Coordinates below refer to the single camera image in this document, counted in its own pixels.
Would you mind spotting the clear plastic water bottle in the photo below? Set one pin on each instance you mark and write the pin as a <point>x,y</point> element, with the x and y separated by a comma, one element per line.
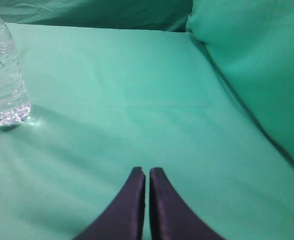
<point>15,105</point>

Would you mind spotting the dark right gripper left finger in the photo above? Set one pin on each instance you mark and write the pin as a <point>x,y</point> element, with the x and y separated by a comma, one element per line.
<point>123,219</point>

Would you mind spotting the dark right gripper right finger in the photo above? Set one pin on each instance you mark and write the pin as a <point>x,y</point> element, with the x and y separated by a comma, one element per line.
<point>169,215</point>

